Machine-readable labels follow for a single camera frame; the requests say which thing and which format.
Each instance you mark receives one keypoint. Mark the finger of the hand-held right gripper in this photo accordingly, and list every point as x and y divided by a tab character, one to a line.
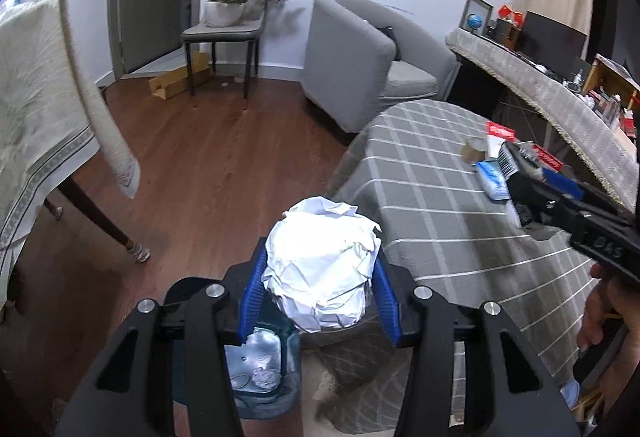
527	197
562	182

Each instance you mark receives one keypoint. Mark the white box with barcode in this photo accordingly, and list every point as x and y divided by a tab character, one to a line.
510	159

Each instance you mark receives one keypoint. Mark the flat cardboard box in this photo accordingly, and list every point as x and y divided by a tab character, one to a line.
175	79

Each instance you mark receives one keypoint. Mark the red and white card package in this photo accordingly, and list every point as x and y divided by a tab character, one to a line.
501	131
546	157

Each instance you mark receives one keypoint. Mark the black monitor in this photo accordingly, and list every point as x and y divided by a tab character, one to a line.
552	42

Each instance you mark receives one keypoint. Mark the white paper ball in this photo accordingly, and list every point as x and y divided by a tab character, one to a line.
320	267

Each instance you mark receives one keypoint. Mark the grey checked sofa cover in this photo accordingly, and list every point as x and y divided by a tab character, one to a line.
440	227

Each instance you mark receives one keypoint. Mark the teal trash bin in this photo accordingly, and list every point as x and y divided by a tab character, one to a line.
287	384

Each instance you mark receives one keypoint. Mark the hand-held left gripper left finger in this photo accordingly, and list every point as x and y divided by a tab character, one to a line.
252	299

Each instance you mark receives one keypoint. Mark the table with white tablecloth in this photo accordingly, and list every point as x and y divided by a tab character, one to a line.
35	107

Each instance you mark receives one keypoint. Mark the small blue globe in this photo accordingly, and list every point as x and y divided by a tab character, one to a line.
475	22

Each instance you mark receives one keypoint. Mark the person's right hand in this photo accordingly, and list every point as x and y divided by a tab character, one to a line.
597	312

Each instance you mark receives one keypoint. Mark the dark wooden table leg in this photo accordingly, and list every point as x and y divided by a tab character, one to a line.
95	212
54	209

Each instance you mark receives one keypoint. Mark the grey dining chair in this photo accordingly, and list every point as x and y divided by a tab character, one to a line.
222	34

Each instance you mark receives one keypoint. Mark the grey fringed cloth runner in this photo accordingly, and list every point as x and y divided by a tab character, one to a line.
540	92

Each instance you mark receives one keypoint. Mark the blue tissue packet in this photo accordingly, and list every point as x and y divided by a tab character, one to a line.
492	182

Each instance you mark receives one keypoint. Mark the wooden storage rack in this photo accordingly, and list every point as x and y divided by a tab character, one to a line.
607	82

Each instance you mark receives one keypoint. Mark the picture frame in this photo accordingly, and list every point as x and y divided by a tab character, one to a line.
477	7

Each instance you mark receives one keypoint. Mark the grey armchair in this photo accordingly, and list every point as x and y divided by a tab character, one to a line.
350	62

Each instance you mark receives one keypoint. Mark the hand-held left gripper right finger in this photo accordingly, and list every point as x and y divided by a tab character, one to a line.
387	304

